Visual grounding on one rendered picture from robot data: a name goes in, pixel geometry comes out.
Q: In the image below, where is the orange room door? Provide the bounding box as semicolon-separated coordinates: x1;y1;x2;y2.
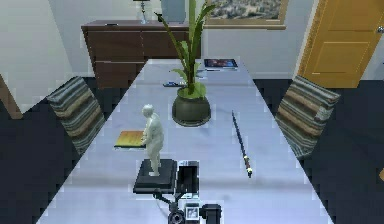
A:
297;0;384;90

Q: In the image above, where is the orange book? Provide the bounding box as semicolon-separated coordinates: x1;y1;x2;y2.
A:
113;129;148;150

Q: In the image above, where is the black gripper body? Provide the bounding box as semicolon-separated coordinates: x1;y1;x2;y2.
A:
167;201;187;224

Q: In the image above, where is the brown wooden panel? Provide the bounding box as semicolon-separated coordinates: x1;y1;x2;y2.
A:
0;73;24;121

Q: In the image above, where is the green plant in dark pot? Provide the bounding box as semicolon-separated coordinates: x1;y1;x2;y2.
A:
153;0;218;128

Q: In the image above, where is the small blue flat remote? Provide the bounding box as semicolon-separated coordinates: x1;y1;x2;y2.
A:
162;80;187;89

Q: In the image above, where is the pale grey long table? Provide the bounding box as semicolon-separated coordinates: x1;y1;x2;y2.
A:
35;58;335;224

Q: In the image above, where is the white figure on black base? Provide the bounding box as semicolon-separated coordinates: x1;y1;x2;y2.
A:
132;103;179;195

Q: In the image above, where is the dark brown sideboard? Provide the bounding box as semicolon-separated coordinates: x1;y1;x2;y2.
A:
80;19;203;91

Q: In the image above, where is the dark blue book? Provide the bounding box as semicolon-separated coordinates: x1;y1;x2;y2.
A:
203;58;239;72

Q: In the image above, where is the grey vase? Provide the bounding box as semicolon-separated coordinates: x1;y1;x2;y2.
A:
160;0;187;25

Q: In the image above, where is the black box with grey rim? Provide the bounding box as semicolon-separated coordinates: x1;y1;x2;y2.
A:
175;159;201;202

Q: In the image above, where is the striped chair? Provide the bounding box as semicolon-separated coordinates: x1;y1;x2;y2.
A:
274;74;342;161
46;75;107;156

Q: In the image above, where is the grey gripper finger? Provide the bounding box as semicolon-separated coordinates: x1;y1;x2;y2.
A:
152;187;179;208

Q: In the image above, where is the framed picture with wooden frame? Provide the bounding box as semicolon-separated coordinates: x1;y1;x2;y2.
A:
203;0;290;31

